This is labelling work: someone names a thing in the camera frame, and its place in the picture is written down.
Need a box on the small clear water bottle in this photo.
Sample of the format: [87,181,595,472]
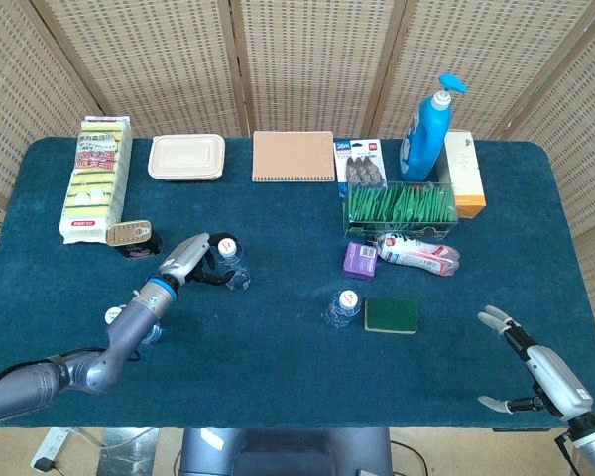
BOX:
[103,305,163,346]
[214,238,253,293]
[321,289,364,329]

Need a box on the small purple box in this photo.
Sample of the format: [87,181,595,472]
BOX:
[342,241,380,282]

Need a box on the shiny metal table leg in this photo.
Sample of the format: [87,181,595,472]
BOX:
[96,427,161,476]

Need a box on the white power strip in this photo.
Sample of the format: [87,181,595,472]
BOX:
[30,427,74,472]

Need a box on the silver and black right hand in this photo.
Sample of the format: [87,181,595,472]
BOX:
[477,304,595,423]

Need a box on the black tin with gold lid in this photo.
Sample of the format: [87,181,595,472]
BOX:
[105,219,164,261]

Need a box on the blue pump dispenser bottle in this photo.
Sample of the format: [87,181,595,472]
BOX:
[399,72,469,182]

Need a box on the yellow sponge multipack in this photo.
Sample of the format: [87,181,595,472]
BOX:
[58,115,134,245]

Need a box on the black and silver left hand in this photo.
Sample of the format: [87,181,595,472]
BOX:
[157,231,240,290]

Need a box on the woven bamboo folding screen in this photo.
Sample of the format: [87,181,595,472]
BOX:
[0,0,595,351]

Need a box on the clear box of green packets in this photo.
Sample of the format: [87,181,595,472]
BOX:
[342,180,460,240]

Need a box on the beige lidded food container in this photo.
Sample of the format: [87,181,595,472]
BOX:
[147,133,228,181]

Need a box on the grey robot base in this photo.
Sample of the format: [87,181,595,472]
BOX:
[177,426,394,476]

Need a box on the binder clip blister pack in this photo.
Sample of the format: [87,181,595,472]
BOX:
[332,138,389,200]

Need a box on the white and orange carton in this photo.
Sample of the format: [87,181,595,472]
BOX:
[435,129,489,220]

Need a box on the red and white plastic pouch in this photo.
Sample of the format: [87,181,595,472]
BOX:
[375,231,462,278]

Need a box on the brown spiral notebook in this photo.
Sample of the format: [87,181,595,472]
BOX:
[250,130,337,184]

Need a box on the black floor cable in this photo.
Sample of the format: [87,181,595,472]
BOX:
[391,439,430,476]

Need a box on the green scouring sponge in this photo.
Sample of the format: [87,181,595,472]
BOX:
[363,297,420,335]

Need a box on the dark blue table mat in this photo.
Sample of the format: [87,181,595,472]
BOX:
[0,136,595,430]

